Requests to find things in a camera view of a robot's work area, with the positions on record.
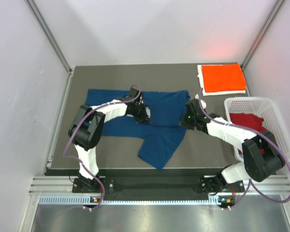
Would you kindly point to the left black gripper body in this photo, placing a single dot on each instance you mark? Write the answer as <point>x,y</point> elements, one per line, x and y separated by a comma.
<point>139,112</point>

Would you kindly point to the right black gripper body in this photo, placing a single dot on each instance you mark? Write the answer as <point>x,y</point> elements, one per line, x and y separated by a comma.
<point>188,121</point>

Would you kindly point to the blue t shirt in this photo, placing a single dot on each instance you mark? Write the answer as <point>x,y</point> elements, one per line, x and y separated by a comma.
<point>163,135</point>

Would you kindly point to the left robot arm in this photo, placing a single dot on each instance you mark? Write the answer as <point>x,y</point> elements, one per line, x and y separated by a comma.
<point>86,130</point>

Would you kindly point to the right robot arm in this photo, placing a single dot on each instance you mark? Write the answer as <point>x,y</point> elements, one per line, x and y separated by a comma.
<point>260,158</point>

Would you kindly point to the folded orange t shirt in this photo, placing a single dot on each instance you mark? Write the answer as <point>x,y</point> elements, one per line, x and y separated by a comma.
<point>223,78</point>

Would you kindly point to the red t shirt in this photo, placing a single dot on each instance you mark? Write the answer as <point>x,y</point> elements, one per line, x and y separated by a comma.
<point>248,120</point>

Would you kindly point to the white plastic basket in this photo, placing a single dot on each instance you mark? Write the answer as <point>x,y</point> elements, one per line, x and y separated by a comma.
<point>263,108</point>

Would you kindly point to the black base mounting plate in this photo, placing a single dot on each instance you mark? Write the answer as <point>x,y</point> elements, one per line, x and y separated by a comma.
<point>197,184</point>

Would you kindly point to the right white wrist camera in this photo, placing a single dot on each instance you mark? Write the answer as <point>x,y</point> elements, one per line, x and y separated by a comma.
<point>203,103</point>

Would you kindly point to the grey slotted cable duct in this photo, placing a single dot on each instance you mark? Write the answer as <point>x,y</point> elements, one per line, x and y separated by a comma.
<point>92,200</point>

